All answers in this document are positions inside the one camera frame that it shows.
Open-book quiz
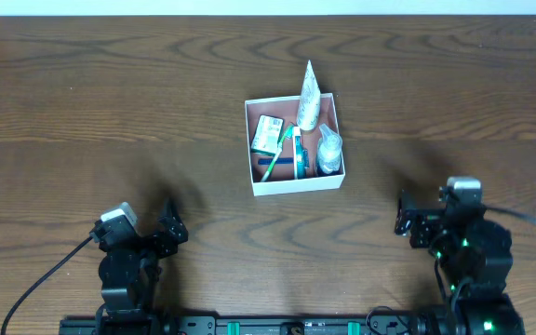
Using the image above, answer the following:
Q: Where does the blue razor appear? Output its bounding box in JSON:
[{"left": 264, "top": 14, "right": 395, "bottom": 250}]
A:
[{"left": 258, "top": 157, "right": 294, "bottom": 166}]

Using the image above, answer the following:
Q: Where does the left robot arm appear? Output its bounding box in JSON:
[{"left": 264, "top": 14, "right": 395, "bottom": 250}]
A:
[{"left": 89, "top": 200, "right": 188, "bottom": 318}]

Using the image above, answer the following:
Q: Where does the green white toothbrush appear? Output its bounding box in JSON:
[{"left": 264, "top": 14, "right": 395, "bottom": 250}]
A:
[{"left": 261, "top": 124, "right": 294, "bottom": 182}]

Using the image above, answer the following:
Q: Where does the green white soap box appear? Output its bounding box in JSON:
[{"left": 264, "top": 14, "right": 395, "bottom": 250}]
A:
[{"left": 250, "top": 115, "right": 284, "bottom": 155}]

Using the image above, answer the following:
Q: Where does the red green toothpaste tube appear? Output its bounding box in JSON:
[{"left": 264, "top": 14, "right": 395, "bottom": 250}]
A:
[{"left": 293, "top": 127, "right": 306, "bottom": 180}]

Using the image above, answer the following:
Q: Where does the left black cable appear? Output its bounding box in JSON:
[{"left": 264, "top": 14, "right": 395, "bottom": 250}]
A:
[{"left": 0, "top": 235, "right": 97, "bottom": 335}]

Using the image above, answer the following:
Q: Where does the white lotion tube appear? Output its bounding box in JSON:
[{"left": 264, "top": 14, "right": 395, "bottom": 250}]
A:
[{"left": 297, "top": 61, "right": 321, "bottom": 131}]

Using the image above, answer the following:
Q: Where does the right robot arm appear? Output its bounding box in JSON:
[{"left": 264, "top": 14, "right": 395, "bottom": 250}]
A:
[{"left": 395, "top": 186, "right": 525, "bottom": 335}]

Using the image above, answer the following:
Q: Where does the clear pump bottle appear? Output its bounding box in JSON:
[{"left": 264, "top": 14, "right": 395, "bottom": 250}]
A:
[{"left": 316, "top": 124, "right": 342, "bottom": 176}]

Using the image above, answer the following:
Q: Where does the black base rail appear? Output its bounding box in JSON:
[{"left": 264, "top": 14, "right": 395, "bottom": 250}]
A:
[{"left": 59, "top": 314, "right": 428, "bottom": 335}]

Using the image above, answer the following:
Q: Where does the white box with brown interior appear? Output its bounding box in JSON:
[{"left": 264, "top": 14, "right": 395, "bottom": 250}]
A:
[{"left": 245, "top": 96, "right": 346, "bottom": 196}]

